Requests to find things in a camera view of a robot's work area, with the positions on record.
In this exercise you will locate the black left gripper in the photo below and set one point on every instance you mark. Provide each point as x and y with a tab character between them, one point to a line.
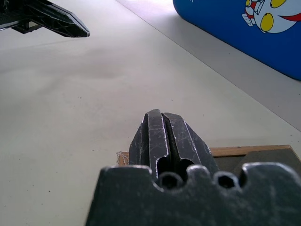
14	11

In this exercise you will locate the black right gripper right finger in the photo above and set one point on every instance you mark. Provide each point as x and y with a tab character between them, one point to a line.
188	141

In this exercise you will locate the blue case with cartoon print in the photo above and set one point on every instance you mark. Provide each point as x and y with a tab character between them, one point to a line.
223	30

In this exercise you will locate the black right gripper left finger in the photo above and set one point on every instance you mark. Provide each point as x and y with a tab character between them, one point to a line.
155	136

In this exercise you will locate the wooden framed dark tray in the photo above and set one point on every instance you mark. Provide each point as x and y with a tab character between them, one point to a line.
235	151

